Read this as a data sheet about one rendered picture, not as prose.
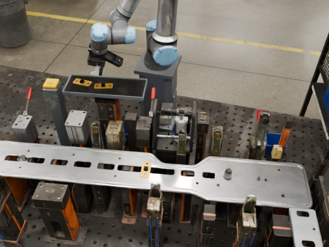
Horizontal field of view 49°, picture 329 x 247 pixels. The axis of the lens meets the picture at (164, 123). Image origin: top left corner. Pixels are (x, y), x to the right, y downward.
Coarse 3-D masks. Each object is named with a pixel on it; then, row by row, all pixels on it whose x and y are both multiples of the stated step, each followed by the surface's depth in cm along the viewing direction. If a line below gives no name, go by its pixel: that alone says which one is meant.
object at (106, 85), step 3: (96, 84) 165; (99, 84) 165; (102, 84) 164; (105, 84) 165; (108, 84) 165; (111, 84) 165; (96, 87) 164; (99, 87) 164; (102, 87) 164; (105, 87) 164; (108, 87) 164; (111, 87) 164
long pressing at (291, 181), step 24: (0, 144) 161; (24, 144) 160; (0, 168) 151; (24, 168) 151; (48, 168) 151; (72, 168) 151; (96, 168) 151; (168, 168) 151; (192, 168) 151; (216, 168) 151; (240, 168) 151; (264, 168) 151; (288, 168) 151; (192, 192) 143; (216, 192) 142; (240, 192) 142; (264, 192) 142; (288, 192) 142
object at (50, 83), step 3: (48, 78) 169; (51, 78) 169; (45, 81) 168; (48, 81) 168; (51, 81) 168; (54, 81) 168; (57, 81) 168; (45, 84) 166; (48, 84) 166; (51, 84) 166; (54, 84) 166; (57, 84) 167; (45, 87) 166; (48, 87) 165; (51, 87) 165; (54, 87) 165
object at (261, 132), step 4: (260, 112) 144; (264, 112) 144; (260, 116) 143; (264, 116) 144; (268, 116) 143; (260, 120) 144; (264, 120) 141; (268, 120) 141; (260, 124) 146; (264, 124) 147; (260, 128) 148; (264, 128) 148; (256, 132) 150; (260, 132) 149; (264, 132) 148; (256, 136) 150; (260, 136) 150; (264, 136) 149; (256, 140) 150; (256, 144) 151; (260, 148) 153
